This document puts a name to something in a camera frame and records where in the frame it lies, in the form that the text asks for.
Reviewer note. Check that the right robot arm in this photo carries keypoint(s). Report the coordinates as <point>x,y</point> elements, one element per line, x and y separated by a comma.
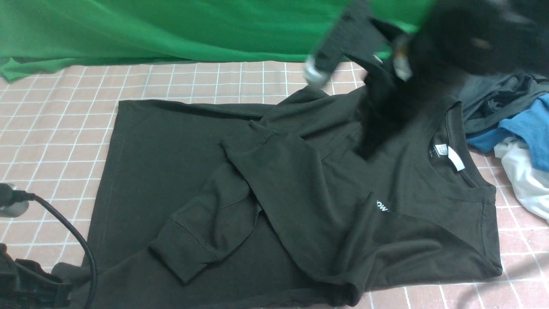
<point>457,39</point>

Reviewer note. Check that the pink grid tablecloth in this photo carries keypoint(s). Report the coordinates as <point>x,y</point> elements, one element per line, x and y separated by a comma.
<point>55,130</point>

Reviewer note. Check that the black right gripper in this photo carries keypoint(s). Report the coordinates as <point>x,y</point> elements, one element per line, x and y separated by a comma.
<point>397,68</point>

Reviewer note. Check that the white garment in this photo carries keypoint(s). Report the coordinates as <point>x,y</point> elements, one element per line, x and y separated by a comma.
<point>530,186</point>

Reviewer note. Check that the dark gray long-sleeved shirt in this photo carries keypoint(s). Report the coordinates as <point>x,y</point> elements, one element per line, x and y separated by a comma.
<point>235,206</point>

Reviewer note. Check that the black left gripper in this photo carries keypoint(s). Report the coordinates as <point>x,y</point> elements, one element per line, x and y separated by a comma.
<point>25,285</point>

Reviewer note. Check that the dark teal garment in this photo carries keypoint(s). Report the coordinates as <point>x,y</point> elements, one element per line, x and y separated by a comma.
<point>487,100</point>

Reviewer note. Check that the blue garment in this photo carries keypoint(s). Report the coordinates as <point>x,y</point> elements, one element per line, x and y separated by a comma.
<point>531,125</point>

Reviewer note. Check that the green backdrop cloth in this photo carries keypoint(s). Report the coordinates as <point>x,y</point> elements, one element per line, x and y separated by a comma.
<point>45,36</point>

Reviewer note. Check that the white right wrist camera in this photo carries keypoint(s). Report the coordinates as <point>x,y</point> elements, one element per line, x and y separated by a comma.
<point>339,43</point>

